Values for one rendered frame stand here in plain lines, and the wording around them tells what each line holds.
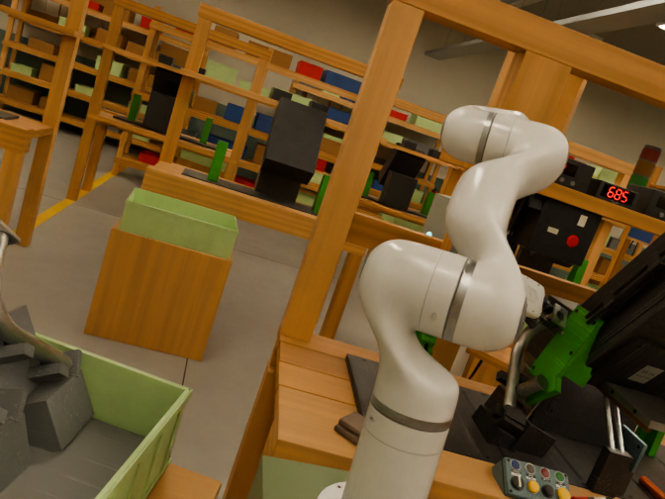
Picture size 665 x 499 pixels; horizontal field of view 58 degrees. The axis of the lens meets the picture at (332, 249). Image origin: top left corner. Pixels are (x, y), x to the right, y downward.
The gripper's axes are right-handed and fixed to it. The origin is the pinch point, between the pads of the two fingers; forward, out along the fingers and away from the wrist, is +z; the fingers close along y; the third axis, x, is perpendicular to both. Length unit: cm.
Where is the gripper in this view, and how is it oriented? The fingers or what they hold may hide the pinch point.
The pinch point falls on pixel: (550, 317)
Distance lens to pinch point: 163.2
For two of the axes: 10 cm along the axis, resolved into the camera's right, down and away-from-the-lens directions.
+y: 3.5, -7.4, 5.7
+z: 8.2, 5.4, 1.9
